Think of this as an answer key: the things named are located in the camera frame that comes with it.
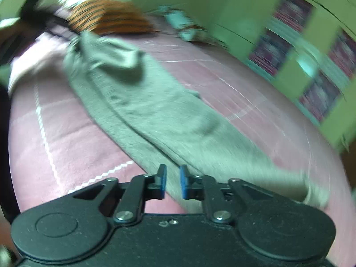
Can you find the white wardrobe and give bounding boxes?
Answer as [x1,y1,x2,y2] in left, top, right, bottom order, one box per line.
[210,0,355,151]

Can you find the grey pants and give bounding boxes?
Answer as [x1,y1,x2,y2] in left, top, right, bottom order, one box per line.
[63,32,330,213]

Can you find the lower right poster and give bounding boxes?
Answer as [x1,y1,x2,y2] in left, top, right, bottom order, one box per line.
[328,29,355,78]

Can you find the orange striped pillow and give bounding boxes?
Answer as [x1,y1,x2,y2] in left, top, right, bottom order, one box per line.
[68,0,154,35]

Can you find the pink quilted bedspread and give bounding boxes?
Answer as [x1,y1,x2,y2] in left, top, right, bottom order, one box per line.
[9,32,355,266]

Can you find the upper left poster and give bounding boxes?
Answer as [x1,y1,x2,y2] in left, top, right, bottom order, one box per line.
[249,28,292,77]

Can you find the poster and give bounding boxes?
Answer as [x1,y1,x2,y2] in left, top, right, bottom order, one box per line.
[273,0,314,32]
[249,28,292,77]
[328,29,355,78]
[298,71,340,123]

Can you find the lower left poster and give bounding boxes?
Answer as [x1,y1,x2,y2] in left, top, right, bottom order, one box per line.
[298,71,340,123]

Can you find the upper right poster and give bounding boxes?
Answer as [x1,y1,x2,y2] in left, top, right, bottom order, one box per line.
[273,0,314,32]

